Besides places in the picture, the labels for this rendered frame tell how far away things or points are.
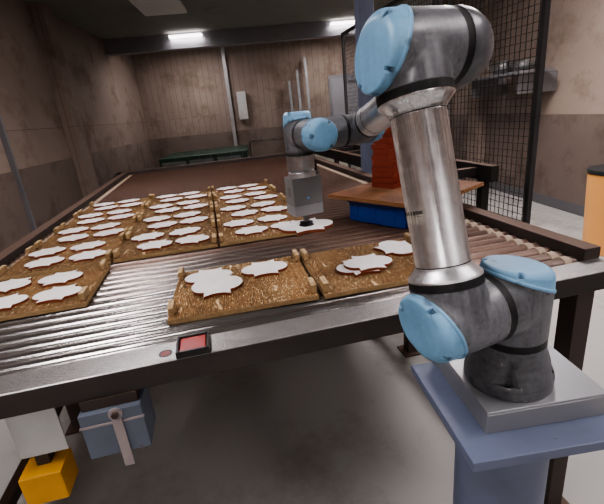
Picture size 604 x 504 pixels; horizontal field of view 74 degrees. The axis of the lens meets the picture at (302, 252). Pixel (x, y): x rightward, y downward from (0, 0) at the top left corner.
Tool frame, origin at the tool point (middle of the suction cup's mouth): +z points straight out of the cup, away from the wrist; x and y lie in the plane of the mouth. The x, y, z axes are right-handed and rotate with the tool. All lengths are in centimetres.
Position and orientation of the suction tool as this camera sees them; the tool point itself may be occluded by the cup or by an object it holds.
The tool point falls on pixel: (306, 228)
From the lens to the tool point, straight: 115.6
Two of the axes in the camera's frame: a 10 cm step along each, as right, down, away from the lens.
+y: -9.2, 2.1, -3.3
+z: 0.9, 9.4, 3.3
